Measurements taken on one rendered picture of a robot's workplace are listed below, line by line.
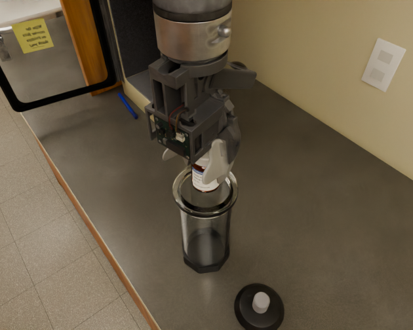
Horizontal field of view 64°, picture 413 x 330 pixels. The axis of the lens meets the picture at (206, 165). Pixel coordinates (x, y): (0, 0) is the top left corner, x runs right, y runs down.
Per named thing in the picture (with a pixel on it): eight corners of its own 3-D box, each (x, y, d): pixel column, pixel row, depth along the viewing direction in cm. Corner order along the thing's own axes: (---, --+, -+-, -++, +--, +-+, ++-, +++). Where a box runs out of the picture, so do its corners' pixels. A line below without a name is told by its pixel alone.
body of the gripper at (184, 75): (148, 143, 42) (133, 56, 33) (191, 109, 47) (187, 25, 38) (195, 169, 39) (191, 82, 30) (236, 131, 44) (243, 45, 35)
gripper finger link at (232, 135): (210, 159, 47) (196, 105, 41) (217, 152, 48) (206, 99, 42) (236, 168, 44) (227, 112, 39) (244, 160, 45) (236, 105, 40)
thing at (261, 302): (290, 307, 63) (297, 294, 58) (266, 349, 58) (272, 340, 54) (250, 279, 67) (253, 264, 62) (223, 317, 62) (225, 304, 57)
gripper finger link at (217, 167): (199, 201, 47) (184, 151, 42) (223, 177, 51) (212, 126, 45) (216, 209, 46) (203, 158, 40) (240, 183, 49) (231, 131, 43)
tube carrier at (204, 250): (240, 244, 71) (250, 181, 55) (210, 283, 65) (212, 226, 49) (200, 219, 75) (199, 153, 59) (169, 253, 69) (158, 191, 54)
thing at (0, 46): (12, 60, 83) (1, 38, 78) (2, 62, 82) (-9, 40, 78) (10, 56, 84) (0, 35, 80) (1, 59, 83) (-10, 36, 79)
